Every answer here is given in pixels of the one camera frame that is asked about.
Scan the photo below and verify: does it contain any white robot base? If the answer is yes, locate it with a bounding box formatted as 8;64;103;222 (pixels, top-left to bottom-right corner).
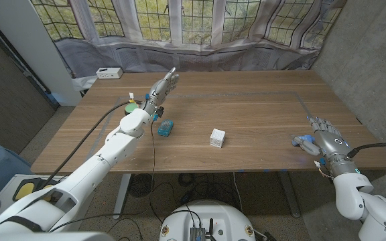
158;199;257;241

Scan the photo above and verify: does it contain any white table leg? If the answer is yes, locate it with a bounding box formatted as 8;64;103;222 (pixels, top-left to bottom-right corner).
113;173;132;218

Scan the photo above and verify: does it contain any blue toy camera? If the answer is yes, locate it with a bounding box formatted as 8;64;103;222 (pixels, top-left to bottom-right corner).
292;134;316;147

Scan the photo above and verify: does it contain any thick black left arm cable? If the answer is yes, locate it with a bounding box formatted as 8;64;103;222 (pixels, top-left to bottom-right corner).
35;100;143;193

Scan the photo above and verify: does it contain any white robot torso edge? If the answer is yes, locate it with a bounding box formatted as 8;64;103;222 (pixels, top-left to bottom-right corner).
0;230;115;241

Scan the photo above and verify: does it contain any white outlet box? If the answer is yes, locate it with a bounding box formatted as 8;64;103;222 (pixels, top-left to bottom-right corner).
95;67;124;80

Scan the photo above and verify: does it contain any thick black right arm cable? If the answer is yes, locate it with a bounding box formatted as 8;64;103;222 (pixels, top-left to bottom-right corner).
346;141;386;159

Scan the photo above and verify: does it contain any green round disc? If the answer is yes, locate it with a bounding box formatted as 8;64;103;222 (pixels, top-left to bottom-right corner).
124;102;139;116

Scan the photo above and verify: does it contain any grey table leg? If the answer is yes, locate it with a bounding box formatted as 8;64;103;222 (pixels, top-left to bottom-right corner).
277;171;302;218

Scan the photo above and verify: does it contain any black yellow foot pedal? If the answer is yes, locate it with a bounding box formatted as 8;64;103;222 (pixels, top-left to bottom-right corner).
13;178;62;202

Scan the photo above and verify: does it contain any teal toy phone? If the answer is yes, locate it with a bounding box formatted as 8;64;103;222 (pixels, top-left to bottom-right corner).
157;119;174;137

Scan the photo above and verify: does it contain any white partition panel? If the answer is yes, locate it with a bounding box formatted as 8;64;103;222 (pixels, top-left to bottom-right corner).
0;0;82;106

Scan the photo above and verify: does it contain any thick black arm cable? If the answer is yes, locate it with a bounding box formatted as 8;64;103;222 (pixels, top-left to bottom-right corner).
346;141;386;159
35;100;143;193

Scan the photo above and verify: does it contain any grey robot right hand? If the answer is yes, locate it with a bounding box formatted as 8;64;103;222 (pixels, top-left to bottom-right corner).
290;116;361;178

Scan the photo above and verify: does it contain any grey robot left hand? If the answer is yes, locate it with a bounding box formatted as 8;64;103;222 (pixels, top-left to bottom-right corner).
141;67;180;117

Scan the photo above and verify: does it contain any grey tape outline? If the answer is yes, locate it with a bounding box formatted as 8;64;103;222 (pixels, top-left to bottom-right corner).
88;92;344;168

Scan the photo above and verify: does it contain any round black floor fan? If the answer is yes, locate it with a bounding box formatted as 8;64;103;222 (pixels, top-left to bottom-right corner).
128;173;155;197

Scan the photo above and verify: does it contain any white flat floor panel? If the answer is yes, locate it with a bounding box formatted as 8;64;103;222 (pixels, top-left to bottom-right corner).
0;173;97;232

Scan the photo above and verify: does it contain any white cube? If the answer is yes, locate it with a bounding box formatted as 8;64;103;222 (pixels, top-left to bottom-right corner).
209;128;227;149

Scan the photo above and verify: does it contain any black floor cable tangle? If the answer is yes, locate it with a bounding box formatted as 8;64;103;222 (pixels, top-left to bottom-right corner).
149;172;244;215

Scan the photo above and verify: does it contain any grey finned electronics module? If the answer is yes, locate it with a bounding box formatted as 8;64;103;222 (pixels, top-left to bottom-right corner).
188;226;207;241

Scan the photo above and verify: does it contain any thin black left wrist cable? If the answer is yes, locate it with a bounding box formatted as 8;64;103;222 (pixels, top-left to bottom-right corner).
48;120;156;234

